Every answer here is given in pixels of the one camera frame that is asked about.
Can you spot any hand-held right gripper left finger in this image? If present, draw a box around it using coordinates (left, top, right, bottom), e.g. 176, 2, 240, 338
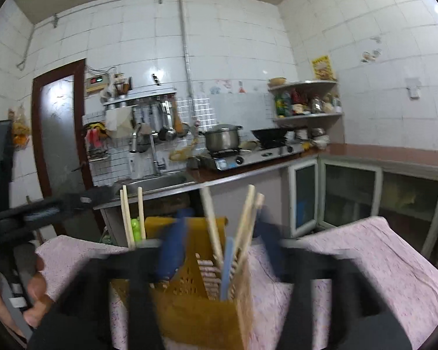
27, 208, 195, 350

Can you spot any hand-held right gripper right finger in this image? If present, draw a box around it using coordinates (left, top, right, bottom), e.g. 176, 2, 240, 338
256, 207, 412, 350

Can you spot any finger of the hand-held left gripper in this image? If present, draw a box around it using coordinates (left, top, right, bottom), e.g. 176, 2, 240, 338
22, 186, 114, 224

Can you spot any green plastic spoon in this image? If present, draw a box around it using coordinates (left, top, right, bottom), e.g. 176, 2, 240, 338
130, 217, 147, 242

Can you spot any yellow plastic utensil holder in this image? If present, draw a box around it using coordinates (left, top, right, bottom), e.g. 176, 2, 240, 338
109, 216, 255, 350

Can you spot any person's left hand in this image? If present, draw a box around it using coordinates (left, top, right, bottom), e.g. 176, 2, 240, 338
0, 253, 55, 340

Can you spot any light blue plastic utensil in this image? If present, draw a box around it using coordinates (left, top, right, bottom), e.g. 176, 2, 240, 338
219, 237, 235, 302

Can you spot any stainless steel sink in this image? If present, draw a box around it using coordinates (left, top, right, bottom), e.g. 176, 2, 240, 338
93, 171, 200, 211

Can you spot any brown framed glass door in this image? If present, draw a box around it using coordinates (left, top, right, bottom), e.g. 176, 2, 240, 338
31, 58, 95, 209

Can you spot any chrome faucet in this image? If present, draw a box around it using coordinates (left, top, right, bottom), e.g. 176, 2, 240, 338
128, 123, 167, 176

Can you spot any white hanging cloth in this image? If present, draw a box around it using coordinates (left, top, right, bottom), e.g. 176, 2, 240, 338
105, 107, 134, 139

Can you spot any steel gas stove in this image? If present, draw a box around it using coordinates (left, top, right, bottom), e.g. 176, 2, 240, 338
199, 142, 305, 172

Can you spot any yellow plastic bag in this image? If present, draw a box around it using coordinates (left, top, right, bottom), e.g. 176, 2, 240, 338
168, 136, 201, 163

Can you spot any glass door kitchen cabinet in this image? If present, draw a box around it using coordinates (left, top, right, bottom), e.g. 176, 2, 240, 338
288, 155, 438, 260

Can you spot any orange plastic bag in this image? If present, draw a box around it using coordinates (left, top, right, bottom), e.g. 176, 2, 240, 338
8, 106, 31, 151

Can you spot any steel ladle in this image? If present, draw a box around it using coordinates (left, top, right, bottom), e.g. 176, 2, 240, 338
158, 102, 178, 141

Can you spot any pink floral tablecloth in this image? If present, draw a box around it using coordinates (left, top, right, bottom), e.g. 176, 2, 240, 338
34, 216, 438, 350

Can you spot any black wok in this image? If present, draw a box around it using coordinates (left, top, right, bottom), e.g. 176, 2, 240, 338
251, 127, 290, 147

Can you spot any steel pot with lid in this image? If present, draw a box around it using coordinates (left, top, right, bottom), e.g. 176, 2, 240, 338
199, 124, 244, 154

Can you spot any stack of white bowls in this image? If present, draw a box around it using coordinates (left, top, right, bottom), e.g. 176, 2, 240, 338
310, 127, 331, 150

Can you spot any white control box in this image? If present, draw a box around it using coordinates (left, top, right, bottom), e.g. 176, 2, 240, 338
86, 75, 112, 94

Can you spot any wooden spatula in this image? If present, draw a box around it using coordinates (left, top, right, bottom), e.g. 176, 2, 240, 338
173, 98, 191, 138

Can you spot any utensil cup on rack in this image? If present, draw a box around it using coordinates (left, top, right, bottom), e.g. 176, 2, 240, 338
111, 76, 133, 96

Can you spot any white corner shelf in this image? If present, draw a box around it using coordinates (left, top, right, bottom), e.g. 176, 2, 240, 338
268, 79, 344, 123

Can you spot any row of condiment bottles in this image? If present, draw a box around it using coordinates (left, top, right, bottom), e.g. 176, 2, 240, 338
274, 89, 342, 117

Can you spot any vertical metal pipe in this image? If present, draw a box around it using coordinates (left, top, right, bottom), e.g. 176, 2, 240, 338
178, 0, 200, 132

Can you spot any wire wall basket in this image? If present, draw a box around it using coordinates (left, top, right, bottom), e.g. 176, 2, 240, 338
83, 122, 110, 163

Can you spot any metal utensil wall rack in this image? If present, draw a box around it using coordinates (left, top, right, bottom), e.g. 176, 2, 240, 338
102, 87, 178, 107

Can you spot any white wall pipe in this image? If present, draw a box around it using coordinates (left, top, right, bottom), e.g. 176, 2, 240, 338
16, 0, 182, 70

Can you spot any yellow wall poster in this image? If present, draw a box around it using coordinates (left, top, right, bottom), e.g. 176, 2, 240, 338
311, 55, 336, 81

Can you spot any white wall socket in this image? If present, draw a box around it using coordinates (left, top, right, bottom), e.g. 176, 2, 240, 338
405, 76, 423, 100

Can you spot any wall decal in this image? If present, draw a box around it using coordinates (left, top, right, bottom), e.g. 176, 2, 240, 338
361, 36, 384, 63

